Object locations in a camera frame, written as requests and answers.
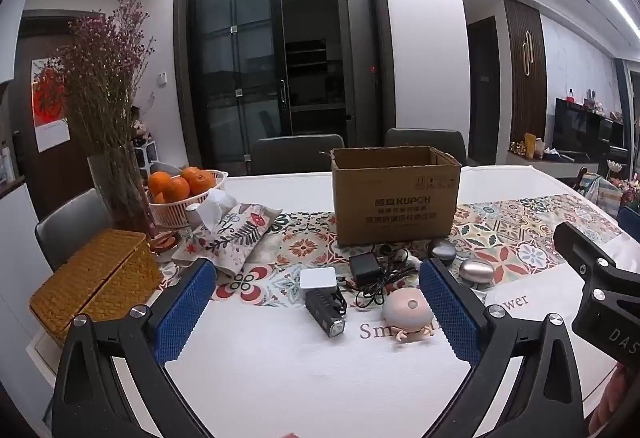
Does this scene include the grey refrigerator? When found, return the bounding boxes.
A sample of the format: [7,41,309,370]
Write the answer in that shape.
[336,0,375,150]

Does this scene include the dried purple flowers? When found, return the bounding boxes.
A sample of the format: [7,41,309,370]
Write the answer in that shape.
[54,0,157,169]

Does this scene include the white plastic basket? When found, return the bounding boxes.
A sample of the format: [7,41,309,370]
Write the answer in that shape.
[147,169,230,229]

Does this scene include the brown cardboard box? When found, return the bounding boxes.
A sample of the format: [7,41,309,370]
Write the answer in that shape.
[331,146,462,247]

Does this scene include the black power adapter with cable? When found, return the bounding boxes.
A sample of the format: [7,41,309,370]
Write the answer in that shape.
[348,247,422,309]

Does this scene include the dark glass sliding door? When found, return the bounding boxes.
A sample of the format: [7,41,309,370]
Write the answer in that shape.
[186,0,294,164]

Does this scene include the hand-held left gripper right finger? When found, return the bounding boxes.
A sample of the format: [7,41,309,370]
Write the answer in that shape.
[419,258,586,438]

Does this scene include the white tissue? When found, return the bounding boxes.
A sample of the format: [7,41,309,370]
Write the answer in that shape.
[199,188,239,225]

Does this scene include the black flashlight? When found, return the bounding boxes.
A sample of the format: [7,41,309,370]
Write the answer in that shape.
[304,286,347,339]

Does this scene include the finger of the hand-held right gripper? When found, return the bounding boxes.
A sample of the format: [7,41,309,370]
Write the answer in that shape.
[552,220,640,276]

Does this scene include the woven wicker box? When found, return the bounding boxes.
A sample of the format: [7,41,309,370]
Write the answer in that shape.
[28,228,164,345]

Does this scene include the grey dining chair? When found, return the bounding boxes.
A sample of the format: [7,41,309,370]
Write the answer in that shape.
[34,188,114,272]
[249,134,346,177]
[383,127,468,168]

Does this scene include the white shoe rack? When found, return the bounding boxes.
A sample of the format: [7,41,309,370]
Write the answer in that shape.
[131,138,160,169]

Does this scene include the black television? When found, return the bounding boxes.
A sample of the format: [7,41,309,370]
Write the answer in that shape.
[554,97,627,155]

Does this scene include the small wooden dish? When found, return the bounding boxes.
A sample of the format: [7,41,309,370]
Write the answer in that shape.
[149,231,182,262]

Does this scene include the white low media cabinet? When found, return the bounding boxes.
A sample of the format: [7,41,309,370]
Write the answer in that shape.
[506,145,603,180]

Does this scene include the white square charger block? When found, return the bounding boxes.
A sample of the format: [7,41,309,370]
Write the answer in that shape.
[299,267,338,292]

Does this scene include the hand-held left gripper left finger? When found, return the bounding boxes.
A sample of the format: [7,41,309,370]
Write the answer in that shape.
[52,258,218,438]

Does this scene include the pink round doll head toy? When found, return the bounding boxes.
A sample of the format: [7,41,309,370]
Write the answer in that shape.
[382,290,437,345]

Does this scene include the pile of oranges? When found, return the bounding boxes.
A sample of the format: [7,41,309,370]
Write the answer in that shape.
[148,166,218,205]

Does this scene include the silver egg-shaped object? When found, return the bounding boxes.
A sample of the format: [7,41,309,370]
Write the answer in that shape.
[458,258,495,289]
[427,238,457,265]

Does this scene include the white printed tablecloth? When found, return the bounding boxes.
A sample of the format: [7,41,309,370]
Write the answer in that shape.
[30,163,640,438]

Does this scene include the floral fabric tissue cover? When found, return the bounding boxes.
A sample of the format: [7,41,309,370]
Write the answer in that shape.
[172,199,284,277]

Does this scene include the person's right hand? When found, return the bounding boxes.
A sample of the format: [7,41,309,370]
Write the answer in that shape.
[587,362,640,436]

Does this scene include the red wall calendar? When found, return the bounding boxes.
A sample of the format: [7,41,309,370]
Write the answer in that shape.
[30,57,69,153]

